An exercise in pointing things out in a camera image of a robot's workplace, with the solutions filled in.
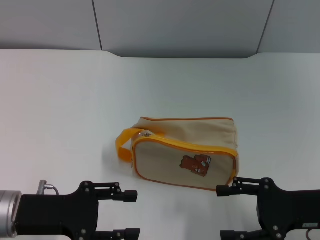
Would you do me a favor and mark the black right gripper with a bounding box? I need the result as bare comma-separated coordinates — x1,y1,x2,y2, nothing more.
215,176,320,240

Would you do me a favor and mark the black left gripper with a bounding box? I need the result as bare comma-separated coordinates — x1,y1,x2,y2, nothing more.
16,181,141,240

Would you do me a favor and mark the beige food bag orange trim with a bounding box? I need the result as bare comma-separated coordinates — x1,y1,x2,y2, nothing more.
114,116,240,193

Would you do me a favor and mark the thin red cable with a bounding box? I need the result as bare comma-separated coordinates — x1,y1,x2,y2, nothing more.
306,228,320,240

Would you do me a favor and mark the silver connector with cable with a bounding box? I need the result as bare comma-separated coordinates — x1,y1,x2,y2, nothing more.
37,179,60,196

